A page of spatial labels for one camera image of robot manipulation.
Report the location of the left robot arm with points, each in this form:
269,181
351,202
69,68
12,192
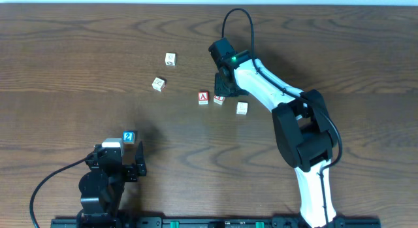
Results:
102,187

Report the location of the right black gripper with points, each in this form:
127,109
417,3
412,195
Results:
225,85

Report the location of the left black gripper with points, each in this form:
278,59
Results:
128,170

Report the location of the white block soccer ball picture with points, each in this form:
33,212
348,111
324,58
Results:
170,59

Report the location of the blue number 2 block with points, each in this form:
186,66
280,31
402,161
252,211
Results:
129,137

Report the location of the plain white wooden block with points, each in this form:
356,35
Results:
242,108

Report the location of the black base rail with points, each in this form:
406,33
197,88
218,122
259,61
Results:
157,222

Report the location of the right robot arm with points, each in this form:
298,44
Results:
305,134

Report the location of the red letter I block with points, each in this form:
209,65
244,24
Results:
219,99

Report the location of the red letter A block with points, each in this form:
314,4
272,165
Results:
203,98

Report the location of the white block red side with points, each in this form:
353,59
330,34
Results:
158,84

